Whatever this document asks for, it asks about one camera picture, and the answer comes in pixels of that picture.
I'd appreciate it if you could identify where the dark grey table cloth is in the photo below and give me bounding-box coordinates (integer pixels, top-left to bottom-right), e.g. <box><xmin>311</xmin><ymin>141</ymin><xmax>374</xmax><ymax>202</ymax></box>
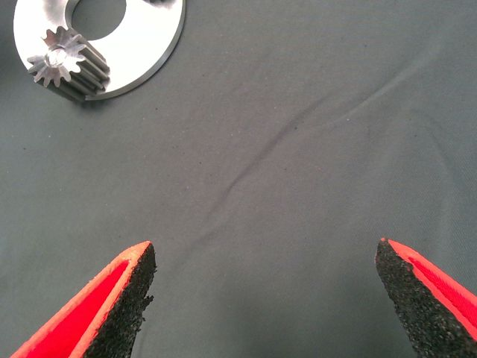
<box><xmin>0</xmin><ymin>0</ymin><xmax>477</xmax><ymax>358</ymax></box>

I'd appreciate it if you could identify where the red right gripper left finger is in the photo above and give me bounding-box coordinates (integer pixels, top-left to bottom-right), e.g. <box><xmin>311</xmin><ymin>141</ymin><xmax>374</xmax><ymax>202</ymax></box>
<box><xmin>10</xmin><ymin>240</ymin><xmax>157</xmax><ymax>358</ymax></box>

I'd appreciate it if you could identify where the small steel planetary gear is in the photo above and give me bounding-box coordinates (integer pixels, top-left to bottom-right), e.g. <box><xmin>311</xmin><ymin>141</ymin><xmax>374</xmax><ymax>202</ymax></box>
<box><xmin>27</xmin><ymin>25</ymin><xmax>112</xmax><ymax>103</ymax></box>

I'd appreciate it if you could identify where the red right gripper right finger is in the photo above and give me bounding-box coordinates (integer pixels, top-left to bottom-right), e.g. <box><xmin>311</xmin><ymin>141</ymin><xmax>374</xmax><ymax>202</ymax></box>
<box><xmin>374</xmin><ymin>237</ymin><xmax>477</xmax><ymax>358</ymax></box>

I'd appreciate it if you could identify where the round metal carrier plate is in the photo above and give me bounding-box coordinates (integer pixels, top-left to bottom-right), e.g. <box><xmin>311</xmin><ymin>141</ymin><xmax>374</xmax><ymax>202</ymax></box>
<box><xmin>13</xmin><ymin>0</ymin><xmax>186</xmax><ymax>101</ymax></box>

